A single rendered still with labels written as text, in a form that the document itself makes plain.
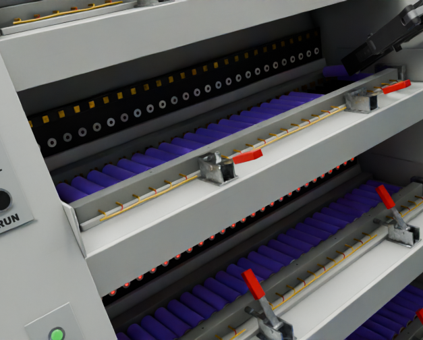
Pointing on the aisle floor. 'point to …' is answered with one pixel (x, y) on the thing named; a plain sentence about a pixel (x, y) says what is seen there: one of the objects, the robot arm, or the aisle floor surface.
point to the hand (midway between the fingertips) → (366, 54)
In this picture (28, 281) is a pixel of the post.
